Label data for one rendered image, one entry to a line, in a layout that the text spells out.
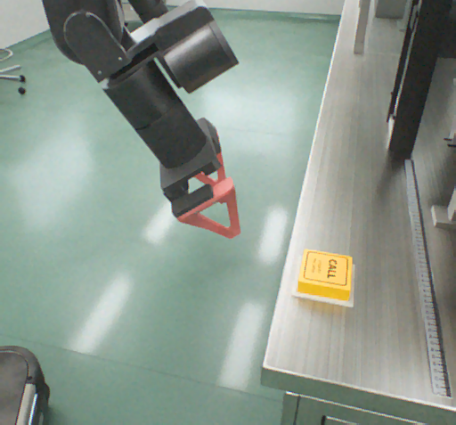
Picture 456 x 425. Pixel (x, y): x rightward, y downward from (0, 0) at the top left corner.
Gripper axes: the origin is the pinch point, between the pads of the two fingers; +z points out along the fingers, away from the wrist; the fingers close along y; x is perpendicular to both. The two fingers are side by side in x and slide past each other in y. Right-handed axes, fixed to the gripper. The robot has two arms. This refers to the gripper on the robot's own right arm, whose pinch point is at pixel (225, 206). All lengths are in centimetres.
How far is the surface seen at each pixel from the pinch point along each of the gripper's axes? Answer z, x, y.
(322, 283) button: 17.0, -5.0, -2.7
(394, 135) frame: 30, -30, 35
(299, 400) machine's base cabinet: 20.7, 3.8, -14.0
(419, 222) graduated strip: 29.7, -22.7, 10.7
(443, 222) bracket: 30.2, -25.8, 8.8
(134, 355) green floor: 79, 73, 61
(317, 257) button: 17.4, -5.9, 2.5
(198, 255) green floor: 93, 49, 110
